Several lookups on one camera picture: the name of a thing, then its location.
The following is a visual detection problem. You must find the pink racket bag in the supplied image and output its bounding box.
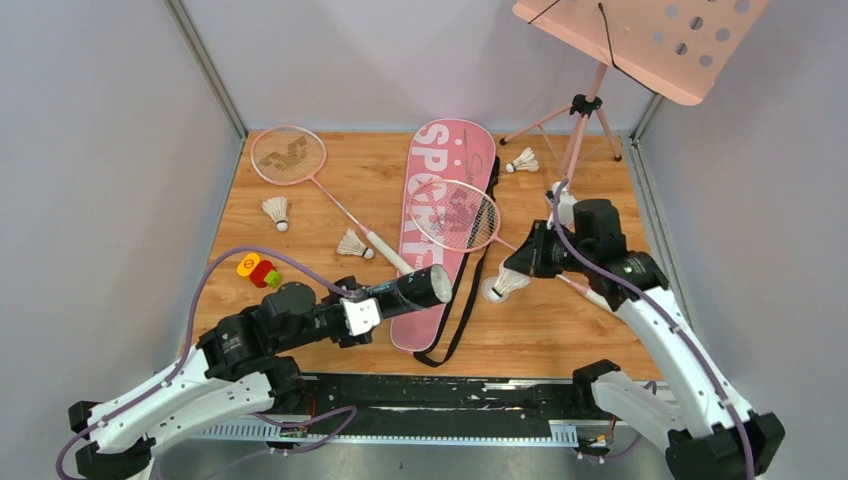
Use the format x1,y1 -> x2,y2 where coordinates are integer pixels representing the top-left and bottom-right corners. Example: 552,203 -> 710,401
389,119 -> 498,353

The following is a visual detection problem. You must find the pink music stand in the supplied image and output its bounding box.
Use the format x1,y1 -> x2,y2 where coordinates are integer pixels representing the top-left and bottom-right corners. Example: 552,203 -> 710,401
512,0 -> 767,179

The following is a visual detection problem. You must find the yellow red green toy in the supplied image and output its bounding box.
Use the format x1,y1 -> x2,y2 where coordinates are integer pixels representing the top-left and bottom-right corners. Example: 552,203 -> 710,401
236,252 -> 282,288

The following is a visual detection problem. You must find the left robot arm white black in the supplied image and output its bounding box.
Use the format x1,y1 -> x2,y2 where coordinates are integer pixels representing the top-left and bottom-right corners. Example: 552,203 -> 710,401
68,277 -> 396,479

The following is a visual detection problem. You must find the pink racket far left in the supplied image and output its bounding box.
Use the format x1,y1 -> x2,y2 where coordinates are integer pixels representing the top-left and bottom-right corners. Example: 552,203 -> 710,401
249,124 -> 413,274

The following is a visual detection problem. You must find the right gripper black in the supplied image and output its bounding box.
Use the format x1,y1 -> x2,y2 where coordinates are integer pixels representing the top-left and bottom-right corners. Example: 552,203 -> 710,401
504,220 -> 592,279

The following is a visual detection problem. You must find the white shuttlecock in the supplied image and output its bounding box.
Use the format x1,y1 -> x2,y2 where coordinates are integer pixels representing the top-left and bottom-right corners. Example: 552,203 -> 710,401
336,229 -> 375,260
483,264 -> 531,303
261,196 -> 289,232
505,147 -> 540,173

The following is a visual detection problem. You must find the pink racket on bag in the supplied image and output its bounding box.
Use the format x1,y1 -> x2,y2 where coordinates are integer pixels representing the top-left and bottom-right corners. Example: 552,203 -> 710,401
408,179 -> 612,313

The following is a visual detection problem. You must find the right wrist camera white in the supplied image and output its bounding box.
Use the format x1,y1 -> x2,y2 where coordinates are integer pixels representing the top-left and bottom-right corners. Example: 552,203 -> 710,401
545,181 -> 577,229

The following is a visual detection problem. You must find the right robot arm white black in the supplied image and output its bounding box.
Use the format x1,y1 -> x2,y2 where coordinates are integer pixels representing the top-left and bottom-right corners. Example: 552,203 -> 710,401
504,199 -> 785,479

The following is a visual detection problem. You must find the black shuttlecock tube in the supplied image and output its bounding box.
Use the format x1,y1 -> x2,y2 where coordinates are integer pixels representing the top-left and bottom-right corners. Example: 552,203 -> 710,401
365,265 -> 453,318

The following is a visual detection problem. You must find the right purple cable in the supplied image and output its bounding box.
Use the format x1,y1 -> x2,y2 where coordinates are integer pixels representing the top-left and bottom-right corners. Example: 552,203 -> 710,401
551,178 -> 757,480

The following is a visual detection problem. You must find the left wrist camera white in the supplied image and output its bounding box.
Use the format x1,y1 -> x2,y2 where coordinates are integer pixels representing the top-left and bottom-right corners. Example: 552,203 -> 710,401
340,298 -> 383,336

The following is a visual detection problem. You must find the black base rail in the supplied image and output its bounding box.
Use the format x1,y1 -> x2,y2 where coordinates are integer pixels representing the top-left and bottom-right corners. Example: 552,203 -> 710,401
198,372 -> 626,447

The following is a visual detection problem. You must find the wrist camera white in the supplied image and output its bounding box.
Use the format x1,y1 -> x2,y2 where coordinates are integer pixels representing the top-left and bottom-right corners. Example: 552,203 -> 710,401
545,181 -> 577,229
340,298 -> 383,336

